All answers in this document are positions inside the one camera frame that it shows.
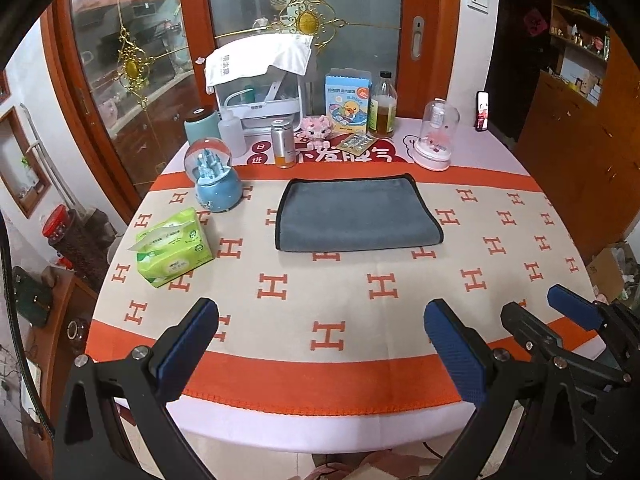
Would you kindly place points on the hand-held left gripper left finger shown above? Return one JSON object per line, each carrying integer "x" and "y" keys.
{"x": 186, "y": 347}

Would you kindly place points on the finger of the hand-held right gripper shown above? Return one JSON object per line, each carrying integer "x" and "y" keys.
{"x": 530, "y": 327}
{"x": 575, "y": 305}

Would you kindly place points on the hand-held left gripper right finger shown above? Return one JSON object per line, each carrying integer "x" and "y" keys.
{"x": 454, "y": 355}

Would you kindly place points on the grey towel with black edge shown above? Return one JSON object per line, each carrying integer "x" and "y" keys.
{"x": 357, "y": 212}

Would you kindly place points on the cardboard box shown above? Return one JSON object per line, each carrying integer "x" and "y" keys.
{"x": 605, "y": 272}

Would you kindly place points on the green wet wipes pack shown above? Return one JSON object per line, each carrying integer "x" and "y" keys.
{"x": 172, "y": 250}

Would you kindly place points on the orange beige patterned blanket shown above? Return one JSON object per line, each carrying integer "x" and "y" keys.
{"x": 350, "y": 290}

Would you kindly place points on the wooden side cabinet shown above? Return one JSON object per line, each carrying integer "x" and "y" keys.
{"x": 65, "y": 325}

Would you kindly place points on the pink printed tablecloth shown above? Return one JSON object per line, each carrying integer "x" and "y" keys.
{"x": 320, "y": 422}

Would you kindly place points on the dark green bag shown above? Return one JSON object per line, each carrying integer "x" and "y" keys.
{"x": 32, "y": 297}

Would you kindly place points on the blue castle snow globe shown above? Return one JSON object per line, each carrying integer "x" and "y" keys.
{"x": 215, "y": 185}

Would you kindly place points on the wooden shelf cabinet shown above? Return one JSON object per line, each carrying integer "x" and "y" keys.
{"x": 580, "y": 130}

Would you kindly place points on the red lid jar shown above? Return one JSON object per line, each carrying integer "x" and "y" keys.
{"x": 57, "y": 225}

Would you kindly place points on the glass dome ornament pink base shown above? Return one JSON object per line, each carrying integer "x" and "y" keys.
{"x": 436, "y": 135}

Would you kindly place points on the smartphone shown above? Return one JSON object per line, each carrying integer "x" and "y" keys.
{"x": 482, "y": 111}

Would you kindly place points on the white squeeze bottle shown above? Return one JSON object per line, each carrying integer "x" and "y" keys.
{"x": 233, "y": 135}

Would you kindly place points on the teal insulated cup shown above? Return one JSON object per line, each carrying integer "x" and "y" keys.
{"x": 201, "y": 127}

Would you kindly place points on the orange silver metal can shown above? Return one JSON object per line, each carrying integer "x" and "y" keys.
{"x": 282, "y": 145}

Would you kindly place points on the blister pill pack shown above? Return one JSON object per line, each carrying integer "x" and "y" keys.
{"x": 359, "y": 143}

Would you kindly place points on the glass bottle with amber liquid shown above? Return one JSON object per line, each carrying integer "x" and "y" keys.
{"x": 382, "y": 112}

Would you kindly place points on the pink plush toy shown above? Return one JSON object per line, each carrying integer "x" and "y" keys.
{"x": 316, "y": 127}

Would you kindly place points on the blue duck print box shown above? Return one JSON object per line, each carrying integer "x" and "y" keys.
{"x": 346, "y": 102}

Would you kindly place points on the wooden glass door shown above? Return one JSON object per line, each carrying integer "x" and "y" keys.
{"x": 125, "y": 70}
{"x": 350, "y": 15}

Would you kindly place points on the white cloth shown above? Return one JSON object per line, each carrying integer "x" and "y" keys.
{"x": 260, "y": 57}

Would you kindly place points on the red wall ornament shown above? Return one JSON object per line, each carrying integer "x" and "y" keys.
{"x": 534, "y": 21}

